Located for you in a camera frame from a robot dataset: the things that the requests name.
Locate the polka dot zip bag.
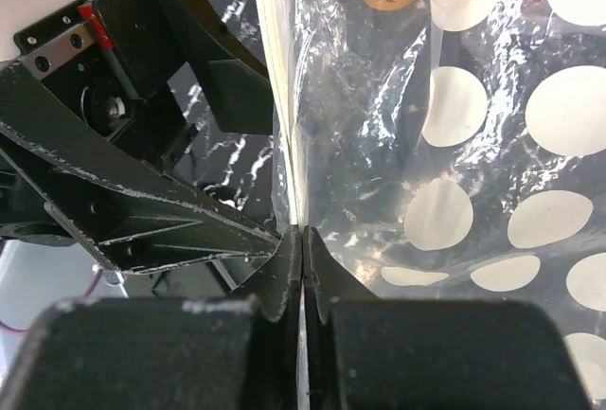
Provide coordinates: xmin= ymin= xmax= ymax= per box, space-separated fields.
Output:
xmin=179 ymin=0 xmax=606 ymax=410

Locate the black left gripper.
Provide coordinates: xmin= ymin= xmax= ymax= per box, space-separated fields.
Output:
xmin=1 ymin=0 xmax=279 ymax=274

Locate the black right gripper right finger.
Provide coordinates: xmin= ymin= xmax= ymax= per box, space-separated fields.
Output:
xmin=302 ymin=227 xmax=591 ymax=409

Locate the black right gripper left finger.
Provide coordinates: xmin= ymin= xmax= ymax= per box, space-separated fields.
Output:
xmin=1 ymin=226 xmax=301 ymax=409

